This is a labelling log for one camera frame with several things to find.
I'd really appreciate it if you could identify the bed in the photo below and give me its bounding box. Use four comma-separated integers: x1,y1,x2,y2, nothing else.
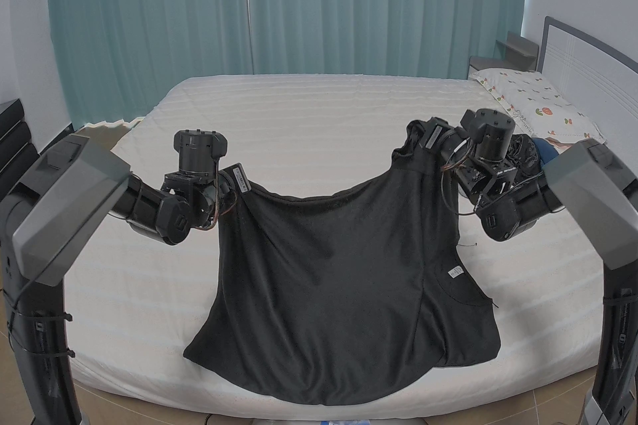
62,16,638,414

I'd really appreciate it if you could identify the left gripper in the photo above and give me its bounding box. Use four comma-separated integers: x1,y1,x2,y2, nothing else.
223,163,252,200

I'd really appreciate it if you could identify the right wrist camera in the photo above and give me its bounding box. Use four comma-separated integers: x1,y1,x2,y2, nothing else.
460,109,481,137

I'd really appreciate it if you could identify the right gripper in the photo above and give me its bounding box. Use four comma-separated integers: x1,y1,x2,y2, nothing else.
421,118,454,155

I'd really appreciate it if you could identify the grey bedside table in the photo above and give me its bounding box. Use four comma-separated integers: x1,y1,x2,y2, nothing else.
469,31,540,80

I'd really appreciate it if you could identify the black T-shirt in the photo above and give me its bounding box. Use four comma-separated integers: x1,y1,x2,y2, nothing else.
183,119,501,407

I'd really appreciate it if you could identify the black chest of drawers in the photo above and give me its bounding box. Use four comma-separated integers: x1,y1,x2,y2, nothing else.
0,98,40,200

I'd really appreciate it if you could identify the white printed pillow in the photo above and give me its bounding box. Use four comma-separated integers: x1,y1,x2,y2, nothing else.
469,68,606,150

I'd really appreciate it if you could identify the black shiny garment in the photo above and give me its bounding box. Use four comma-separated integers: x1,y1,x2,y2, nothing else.
511,134,543,177

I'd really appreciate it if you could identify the blue and white garment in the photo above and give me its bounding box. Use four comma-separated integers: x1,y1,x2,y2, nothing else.
532,138,560,165

